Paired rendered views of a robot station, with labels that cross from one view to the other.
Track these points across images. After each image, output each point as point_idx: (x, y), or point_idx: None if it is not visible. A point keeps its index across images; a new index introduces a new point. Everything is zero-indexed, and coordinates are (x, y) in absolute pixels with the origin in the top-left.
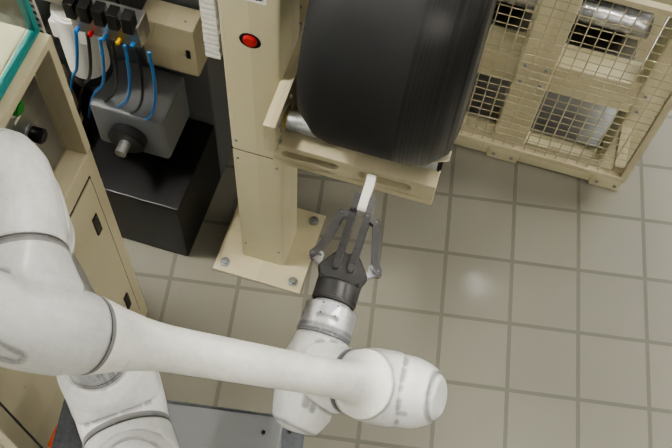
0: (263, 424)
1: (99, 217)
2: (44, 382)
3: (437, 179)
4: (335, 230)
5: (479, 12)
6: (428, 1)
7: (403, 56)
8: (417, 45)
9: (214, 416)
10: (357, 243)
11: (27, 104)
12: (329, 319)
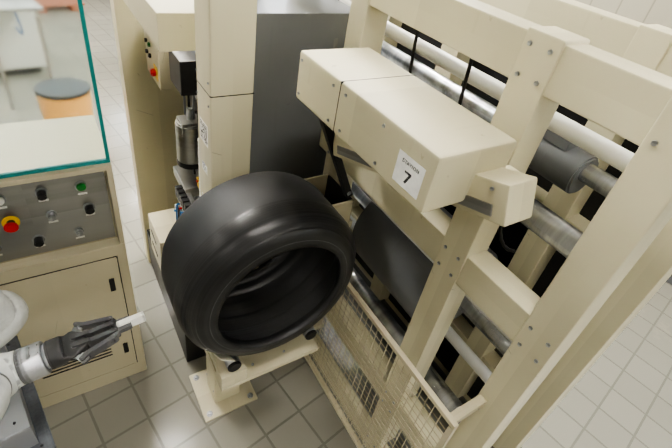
0: (20, 419)
1: (116, 282)
2: (24, 331)
3: (228, 376)
4: (98, 323)
5: (232, 257)
6: (213, 233)
7: (187, 254)
8: (194, 252)
9: (14, 394)
10: (94, 336)
11: (93, 192)
12: (25, 354)
